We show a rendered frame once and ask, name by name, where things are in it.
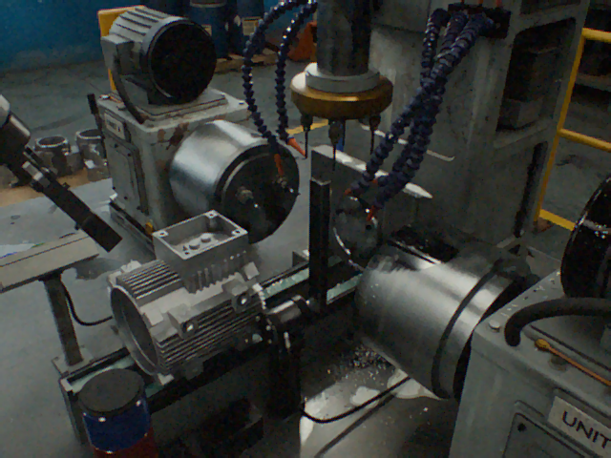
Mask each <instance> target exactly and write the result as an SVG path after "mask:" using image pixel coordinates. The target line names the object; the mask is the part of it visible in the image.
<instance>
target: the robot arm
mask: <svg viewBox="0 0 611 458"><path fill-rule="evenodd" d="M30 136H31V131H30V128H29V127H28V126H27V125H26V124H25V123H24V122H23V121H22V120H21V119H20V118H19V117H18V116H17V115H16V114H15V113H14V112H13V111H12V110H11V103H10V102H9V101H8V102H7V101H6V99H5V98H4V97H3V96H2V95H1V94H0V168H1V166H2V165H4V164H6V167H7V169H8V170H10V171H11V172H12V173H13V175H14V176H15V177H17V178H18V179H19V180H22V181H25V182H26V183H27V184H28V185H29V186H30V187H31V188H32V189H33V190H35V191H36V192H37V193H39V194H41V193H43V194H44V195H45V196H46V197H47V198H49V199H50V200H51V201H52V202H53V203H54V204H55V205H56V206H58V207H59V208H60V209H61V210H62V211H63V212H64V213H65V214H67V215H68V216H69V217H70V218H71V219H72V220H73V221H75V226H74V229H75V230H79V229H80V228H81V229H82V230H83V231H84V232H86V233H87V234H88V235H89V236H90V237H91V238H92V239H94V240H95V241H96V242H97V243H98V245H99V246H101V247H102V248H103V249H104V250H105V251H106V252H107V253H110V252H111V251H112V250H113V249H114V248H115V247H116V246H117V244H118V243H119V242H120V241H121V240H122V236H121V235H120V234H118V233H117V232H116V231H115V230H114V229H113V228H112V227H111V226H110V225H109V224H108V223H107V222H106V221H105V220H103V219H102V218H101V217H100V216H99V215H98V214H97V213H96V212H95V211H94V210H93V209H91V208H90V207H89V206H88V205H87V204H86V203H85V202H84V201H83V200H82V199H81V198H78V197H77V196H76V195H75V194H74V193H73V192H72V191H71V190H70V189H69V188H70V187H71V186H70V185H69V184H68V183H67V182H66V181H65V182H64V183H63V184H60V183H59V181H58V179H57V175H56V174H55V173H54V172H53V171H52V170H51V169H50V168H49V167H48V166H47V165H46V164H45V163H44V160H43V159H42V158H41V157H40V156H38V154H37V153H36V152H35V151H33V150H32V148H31V147H29V146H28V145H27V146H26V144H27V143H28V142H29V140H30ZM25 146H26V147H25ZM68 189H69V190H68Z"/></svg>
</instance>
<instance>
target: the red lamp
mask: <svg viewBox="0 0 611 458"><path fill-rule="evenodd" d="M90 443H91V442H90ZM91 447H92V450H93V454H94V457H95V458H156V454H157V446H156V441H155V436H154V431H153V427H152V422H151V424H150V426H149V429H148V431H147V432H146V434H145V435H144V436H143V437H142V438H141V439H140V440H139V441H138V442H137V443H136V444H135V445H133V446H131V447H129V448H126V449H123V450H118V451H105V450H101V449H98V448H96V447H95V446H93V445H92V443H91Z"/></svg>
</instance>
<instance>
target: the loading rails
mask: <svg viewBox="0 0 611 458"><path fill-rule="evenodd" d="M334 255H335V250H333V249H331V250H329V254H328V271H329V277H328V285H327V292H328V295H327V312H326V313H325V314H323V315H322V316H318V315H316V314H315V313H314V312H312V315H313V321H312V325H311V326H309V327H308V328H306V329H304V330H302V331H301V332H302V333H303V334H304V335H306V347H305V348H303V349H302V350H301V367H302V366H304V365H305V364H308V363H309V362H311V361H313V360H314V359H316V358H318V357H319V356H321V355H323V354H324V353H326V352H328V351H329V350H330V349H332V348H333V347H335V346H337V345H340V346H341V347H343V348H344V350H346V351H347V352H350V351H352V350H354V349H356V347H359V346H360V345H361V344H362V342H361V341H360V339H359V338H358V337H357V335H356V333H355V330H354V326H353V304H354V299H355V295H356V294H354V290H355V288H357V287H358V285H359V282H360V280H361V279H359V278H361V275H360V276H357V277H356V278H357V279H355V278H353V281H351V280H349V285H348V286H347V284H348V282H345V283H343V280H344V271H345V261H344V260H343V259H341V258H339V260H337V261H336V259H338V258H336V255H335V257H334ZM332 257H333V258H332ZM331 258H332V260H331ZM333 260H334V261H335V262H334V261H333ZM331 261H332V262H331ZM331 265H333V266H331ZM308 267H309V260H308V261H306V262H303V263H301V264H299V265H297V266H295V267H293V268H291V269H288V270H286V271H284V272H282V273H280V274H278V275H276V276H274V277H272V278H270V279H268V280H265V281H262V282H260V283H258V285H259V286H260V287H261V289H263V290H262V291H261V292H262V293H263V296H262V297H263V298H264V301H263V302H264V303H265V305H264V307H265V308H268V309H269V308H271V307H273V306H275V305H277V304H279V303H281V302H283V301H284V299H286V298H289V297H291V296H293V295H299V296H301V297H302V298H304V299H305V300H306V301H308V295H309V272H308ZM302 271H303V272H302ZM304 271H305V273H304ZM300 272H301V273H300ZM306 272H307V275H306ZM291 275H292V276H291ZM297 275H298V276H297ZM285 276H286V277H285ZM290 276H291V278H293V277H294V278H295V279H296V280H295V279H294V278H293V279H294V280H295V281H294V280H293V279H291V278H290ZM304 277H305V278H304ZM283 278H284V279H283ZM281 279H282V281H281ZM285 279H286V280H285ZM358 279H359V280H358ZM280 281H281V283H280ZM292 281H294V283H295V284H294V283H293V282H292ZM298 281H299V282H298ZM355 281H356V284H355ZM275 282H276V283H275ZM288 282H289V283H288ZM296 282H298V283H296ZM272 283H273V285H271V284H272ZM274 283H275V284H274ZM339 283H340V286H339V285H337V284H339ZM278 284H279V286H281V289H282V288H283V289H282V291H281V289H280V287H279V286H277V285H278ZM269 285H270V286H269ZM336 285H337V286H338V287H339V288H338V287H337V286H336ZM273 286H275V287H273ZM287 287H289V288H287ZM335 287H336V288H335ZM340 287H341V291H340ZM267 288H270V289H269V292H270V293H267V291H266V289H267ZM276 288H277V289H276ZM334 288H335V289H334ZM274 289H275V290H274ZM337 289H338V290H337ZM267 290H268V289H267ZM273 290H274V292H273ZM344 290H345V291H344ZM272 292H273V293H272ZM336 292H337V293H336ZM340 292H341V293H340ZM333 293H334V294H333ZM275 294H276V295H275ZM267 295H269V297H267ZM332 296H333V297H332ZM331 297H332V298H331ZM252 342H253V344H251V345H250V346H248V347H246V348H244V349H243V350H241V351H238V350H237V349H235V350H233V351H231V352H229V353H228V354H225V353H224V352H223V351H221V352H220V353H218V354H216V355H214V356H212V357H211V358H209V359H207V360H205V361H203V362H202V364H203V372H202V373H200V374H199V375H197V376H195V377H193V378H192V379H190V380H187V379H186V378H185V377H183V378H181V379H179V380H177V381H176V380H175V379H173V380H172V381H170V382H168V383H165V385H162V386H160V387H158V386H157V384H156V382H154V383H153V382H152V381H150V378H149V379H147V375H146V376H145V374H144V373H143V372H142V370H140V369H139V366H137V363H135V361H134V359H132V356H131V353H130V352H129V350H128V348H127V347H121V348H120V349H118V350H116V351H114V352H112V353H110V354H107V355H105V356H103V357H101V358H99V359H98V360H97V361H95V362H93V363H89V364H86V365H84V366H82V367H80V368H79V369H77V370H75V371H72V372H70V373H68V374H66V375H64V376H62V377H60V378H58V382H59V384H60V388H61V391H62V394H63V397H64V400H65V403H66V407H67V409H68V412H69V415H70V419H71V423H72V426H73V429H74V432H75V434H76V436H77V437H78V439H79V440H80V442H81V444H82V445H84V444H86V443H87V442H89V443H90V440H89V437H88V433H87V430H86V427H85V423H84V420H83V416H82V413H81V409H80V406H79V403H78V394H79V391H80V389H81V387H82V386H84V384H85V383H86V382H87V381H89V380H90V379H91V378H92V377H94V375H97V374H99V373H101V372H104V371H107V370H111V369H123V368H128V369H132V370H134V371H135V372H137V373H138V374H139V376H140V377H141V379H142V381H143V383H144V388H145V394H146V398H147V403H148V408H149V412H150V417H151V422H152V427H153V431H154V436H155V441H156V446H157V448H159V447H161V446H162V445H164V444H165V443H167V442H169V441H170V440H172V439H174V438H175V437H177V436H180V437H181V438H182V439H183V438H184V437H187V436H189V435H190V434H192V433H194V432H195V431H197V430H198V424H200V423H201V422H203V421H204V420H206V419H208V418H209V417H211V416H213V415H215V414H217V413H219V412H220V411H221V410H223V409H225V408H226V407H228V406H230V405H232V404H234V402H235V401H237V400H239V399H240V398H241V397H243V396H245V397H246V398H247V399H248V398H250V397H252V396H253V395H255V394H257V393H258V392H260V391H262V390H263V389H265V388H267V387H268V386H269V375H268V352H267V351H266V350H265V349H263V343H262V339H261V337H260V336H259V335H256V334H254V335H252ZM90 445H91V443H90Z"/></svg>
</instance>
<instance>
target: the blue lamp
mask: <svg viewBox="0 0 611 458"><path fill-rule="evenodd" d="M81 413H82V416H83V420H84V423H85V427H86V430H87V433H88V437H89V440H90V442H91V443H92V445H93V446H95V447H96V448H98V449H101V450H105V451H118V450H123V449H126V448H129V447H131V446H133V445H135V444H136V443H137V442H138V441H139V440H140V439H141V438H142V437H143V436H144V435H145V434H146V432H147V431H148V429H149V426H150V424H151V417H150V412H149V408H148V403H147V398H146V394H145V388H144V391H143V394H142V396H141V398H140V400H139V401H138V402H137V403H136V404H135V406H134V407H133V408H131V409H130V410H128V411H127V412H125V413H123V414H120V415H118V416H115V417H111V418H97V417H94V416H91V415H89V414H87V413H85V412H84V411H83V410H82V409H81Z"/></svg>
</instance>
